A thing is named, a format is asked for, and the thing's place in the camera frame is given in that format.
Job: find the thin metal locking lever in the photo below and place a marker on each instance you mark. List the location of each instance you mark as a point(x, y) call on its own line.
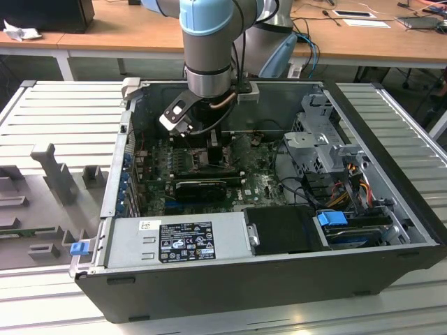
point(189, 146)

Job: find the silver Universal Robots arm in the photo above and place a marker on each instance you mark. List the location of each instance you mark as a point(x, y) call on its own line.
point(207, 52)

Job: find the CPU socket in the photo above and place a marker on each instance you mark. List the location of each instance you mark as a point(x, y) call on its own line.
point(199, 162)

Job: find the black RAM slot bank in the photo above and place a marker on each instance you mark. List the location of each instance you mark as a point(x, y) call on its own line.
point(234, 178)

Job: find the blue expansion slot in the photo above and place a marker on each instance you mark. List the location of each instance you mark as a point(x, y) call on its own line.
point(172, 206)

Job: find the black graphics card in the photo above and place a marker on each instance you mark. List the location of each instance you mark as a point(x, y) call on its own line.
point(199, 192)

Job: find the green motherboard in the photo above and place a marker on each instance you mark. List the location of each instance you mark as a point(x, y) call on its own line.
point(258, 185)

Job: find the silver metal drive cage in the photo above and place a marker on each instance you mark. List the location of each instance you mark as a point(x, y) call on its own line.
point(304, 143)

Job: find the wooden desk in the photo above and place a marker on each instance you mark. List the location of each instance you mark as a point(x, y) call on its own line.
point(104, 38)

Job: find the black plastic bay shroud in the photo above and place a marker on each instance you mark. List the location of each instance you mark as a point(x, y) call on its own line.
point(283, 230)

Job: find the silver power supply unit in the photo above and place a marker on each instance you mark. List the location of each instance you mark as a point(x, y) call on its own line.
point(129, 244)

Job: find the hard disk in blue carrier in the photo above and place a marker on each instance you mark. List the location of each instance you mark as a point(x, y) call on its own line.
point(330, 220)

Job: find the white framed tablet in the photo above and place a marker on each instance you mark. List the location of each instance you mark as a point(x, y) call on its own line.
point(352, 13)

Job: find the black open PC case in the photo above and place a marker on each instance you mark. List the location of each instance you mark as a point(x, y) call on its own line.
point(209, 293)

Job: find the white paper sheet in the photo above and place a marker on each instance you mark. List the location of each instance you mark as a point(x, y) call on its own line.
point(366, 23)

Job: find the blue case latch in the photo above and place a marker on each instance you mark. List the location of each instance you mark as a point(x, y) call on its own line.
point(78, 249)

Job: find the black box on desk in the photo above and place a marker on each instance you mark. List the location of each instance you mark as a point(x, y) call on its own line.
point(45, 15)

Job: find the grey parts rack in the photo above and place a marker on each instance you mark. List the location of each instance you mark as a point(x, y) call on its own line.
point(42, 209)

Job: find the crumpled white paper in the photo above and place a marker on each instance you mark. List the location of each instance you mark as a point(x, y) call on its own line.
point(21, 32)

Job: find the green RAM stick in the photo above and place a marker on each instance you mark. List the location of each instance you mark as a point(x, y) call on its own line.
point(28, 232)

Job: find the grey notebook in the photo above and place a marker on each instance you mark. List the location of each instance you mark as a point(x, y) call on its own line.
point(417, 22)

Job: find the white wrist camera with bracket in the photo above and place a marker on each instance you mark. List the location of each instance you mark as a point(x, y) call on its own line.
point(176, 111)

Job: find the small grey wrist camera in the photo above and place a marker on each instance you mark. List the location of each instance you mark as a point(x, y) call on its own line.
point(248, 94)

